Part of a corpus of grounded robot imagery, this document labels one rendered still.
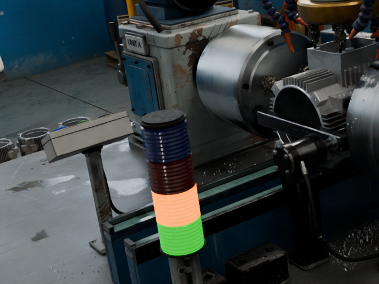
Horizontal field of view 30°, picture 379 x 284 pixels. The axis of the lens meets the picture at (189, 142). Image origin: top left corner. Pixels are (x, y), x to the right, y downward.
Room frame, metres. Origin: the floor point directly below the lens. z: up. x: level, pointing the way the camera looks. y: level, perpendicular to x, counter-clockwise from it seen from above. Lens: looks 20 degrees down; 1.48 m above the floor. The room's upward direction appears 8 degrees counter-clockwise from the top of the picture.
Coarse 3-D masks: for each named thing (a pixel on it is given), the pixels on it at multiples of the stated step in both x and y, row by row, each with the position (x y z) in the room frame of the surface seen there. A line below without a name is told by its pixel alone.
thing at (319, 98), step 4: (276, 84) 1.38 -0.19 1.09; (280, 84) 1.38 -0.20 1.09; (272, 88) 1.39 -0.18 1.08; (276, 88) 1.38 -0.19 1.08; (276, 92) 1.38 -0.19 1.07; (316, 92) 1.28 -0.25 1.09; (320, 92) 1.28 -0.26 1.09; (324, 92) 1.28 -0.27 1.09; (312, 96) 1.28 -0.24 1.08; (316, 96) 1.27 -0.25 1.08; (320, 96) 1.27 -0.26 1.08; (324, 96) 1.27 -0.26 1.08; (312, 100) 1.28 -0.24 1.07; (316, 100) 1.27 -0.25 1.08; (320, 100) 1.27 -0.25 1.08; (324, 100) 1.27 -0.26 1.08; (316, 104) 1.27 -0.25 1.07; (320, 104) 1.27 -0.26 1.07; (324, 104) 1.28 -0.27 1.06; (280, 140) 1.39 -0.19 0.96; (328, 152) 1.28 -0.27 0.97; (328, 156) 1.27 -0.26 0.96; (328, 160) 1.27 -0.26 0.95; (324, 164) 1.27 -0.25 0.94
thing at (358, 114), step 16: (368, 80) 1.17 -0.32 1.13; (352, 96) 1.18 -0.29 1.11; (368, 96) 1.15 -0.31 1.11; (352, 112) 1.16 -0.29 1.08; (368, 112) 1.13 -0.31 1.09; (352, 128) 1.15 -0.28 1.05; (368, 128) 1.12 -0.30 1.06; (352, 144) 1.16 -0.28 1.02; (368, 144) 1.12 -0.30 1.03; (368, 160) 1.13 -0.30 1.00
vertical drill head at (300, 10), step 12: (300, 0) 1.42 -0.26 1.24; (312, 0) 1.38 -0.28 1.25; (324, 0) 1.35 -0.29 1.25; (336, 0) 1.34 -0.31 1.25; (348, 0) 1.34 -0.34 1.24; (360, 0) 1.32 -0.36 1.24; (300, 12) 1.38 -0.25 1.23; (312, 12) 1.34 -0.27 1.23; (324, 12) 1.32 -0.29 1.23; (336, 12) 1.31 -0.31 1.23; (348, 12) 1.31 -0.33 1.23; (372, 12) 1.31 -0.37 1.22; (312, 24) 1.40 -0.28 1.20; (324, 24) 1.34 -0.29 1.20; (336, 24) 1.32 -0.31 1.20; (348, 24) 1.44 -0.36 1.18; (372, 24) 1.38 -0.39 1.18; (312, 36) 1.40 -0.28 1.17; (336, 36) 1.33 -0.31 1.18
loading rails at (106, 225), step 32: (352, 160) 1.31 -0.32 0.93; (224, 192) 1.28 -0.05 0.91; (256, 192) 1.31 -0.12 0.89; (320, 192) 1.26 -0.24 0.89; (352, 192) 1.30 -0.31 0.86; (128, 224) 1.19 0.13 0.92; (224, 224) 1.16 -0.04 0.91; (256, 224) 1.19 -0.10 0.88; (288, 224) 1.22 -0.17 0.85; (128, 256) 1.10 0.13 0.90; (160, 256) 1.09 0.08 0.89; (224, 256) 1.15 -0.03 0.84
